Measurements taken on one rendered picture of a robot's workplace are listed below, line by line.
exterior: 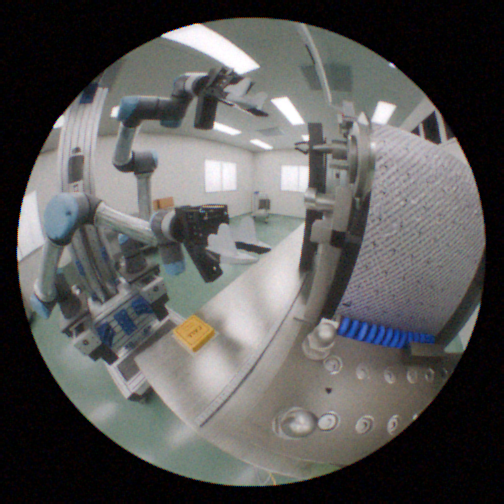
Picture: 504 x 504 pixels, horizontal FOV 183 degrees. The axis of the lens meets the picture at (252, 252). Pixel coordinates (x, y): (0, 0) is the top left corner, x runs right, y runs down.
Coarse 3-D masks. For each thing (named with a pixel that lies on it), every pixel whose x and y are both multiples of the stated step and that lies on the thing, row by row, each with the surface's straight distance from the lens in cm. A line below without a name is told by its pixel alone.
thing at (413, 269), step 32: (384, 224) 18; (416, 224) 20; (448, 224) 24; (384, 256) 19; (416, 256) 21; (448, 256) 25; (480, 256) 32; (352, 288) 21; (384, 288) 22; (416, 288) 24; (448, 288) 28; (352, 320) 25; (384, 320) 26; (416, 320) 29
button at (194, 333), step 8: (192, 320) 36; (200, 320) 36; (176, 328) 36; (184, 328) 35; (192, 328) 35; (200, 328) 34; (208, 328) 34; (176, 336) 37; (184, 336) 34; (192, 336) 33; (200, 336) 33; (208, 336) 33; (184, 344) 35; (192, 344) 32; (200, 344) 33
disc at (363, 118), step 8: (360, 120) 25; (368, 120) 20; (368, 128) 19; (368, 136) 19; (368, 144) 19; (368, 152) 19; (368, 160) 19; (368, 168) 18; (368, 176) 18; (368, 184) 18; (368, 192) 18; (360, 200) 22; (360, 208) 22
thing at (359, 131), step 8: (360, 128) 21; (360, 136) 20; (360, 144) 19; (360, 152) 19; (360, 160) 19; (360, 168) 19; (360, 176) 19; (352, 184) 26; (360, 184) 20; (352, 192) 25; (360, 192) 21; (368, 200) 23
